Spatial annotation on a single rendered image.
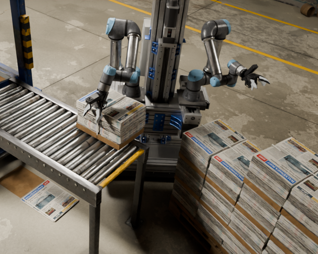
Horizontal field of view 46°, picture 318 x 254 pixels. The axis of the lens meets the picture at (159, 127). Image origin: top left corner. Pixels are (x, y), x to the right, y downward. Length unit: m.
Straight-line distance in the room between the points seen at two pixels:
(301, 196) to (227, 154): 0.63
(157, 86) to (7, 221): 1.58
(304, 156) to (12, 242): 2.11
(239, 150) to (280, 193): 0.53
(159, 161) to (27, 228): 1.20
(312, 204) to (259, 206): 0.39
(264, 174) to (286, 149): 0.24
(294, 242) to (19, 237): 1.93
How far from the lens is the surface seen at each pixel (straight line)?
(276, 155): 2.33
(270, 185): 2.27
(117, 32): 2.66
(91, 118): 2.51
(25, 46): 3.24
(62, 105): 2.90
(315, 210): 2.16
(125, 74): 2.44
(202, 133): 2.70
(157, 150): 3.44
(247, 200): 2.46
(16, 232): 3.12
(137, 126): 2.55
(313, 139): 4.57
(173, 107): 3.10
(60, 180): 2.41
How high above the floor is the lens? 2.44
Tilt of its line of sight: 37 degrees down
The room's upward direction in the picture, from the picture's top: 8 degrees clockwise
